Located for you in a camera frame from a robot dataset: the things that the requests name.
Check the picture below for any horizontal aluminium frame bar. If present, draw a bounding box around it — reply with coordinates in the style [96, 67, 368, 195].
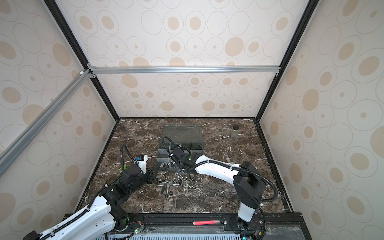
[91, 66, 280, 74]

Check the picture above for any red marker pen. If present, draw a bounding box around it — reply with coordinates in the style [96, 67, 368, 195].
[193, 220, 220, 226]

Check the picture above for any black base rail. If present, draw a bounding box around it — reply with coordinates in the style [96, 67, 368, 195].
[93, 213, 311, 240]

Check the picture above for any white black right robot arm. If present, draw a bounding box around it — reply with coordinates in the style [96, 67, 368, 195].
[162, 136, 279, 223]

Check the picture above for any diagonal aluminium frame bar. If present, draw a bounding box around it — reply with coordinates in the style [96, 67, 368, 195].
[1, 70, 91, 175]

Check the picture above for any clear grey compartment organizer box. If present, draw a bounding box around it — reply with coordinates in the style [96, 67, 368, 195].
[157, 125, 203, 172]

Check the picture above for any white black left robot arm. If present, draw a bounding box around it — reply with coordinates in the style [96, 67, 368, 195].
[24, 144, 155, 240]

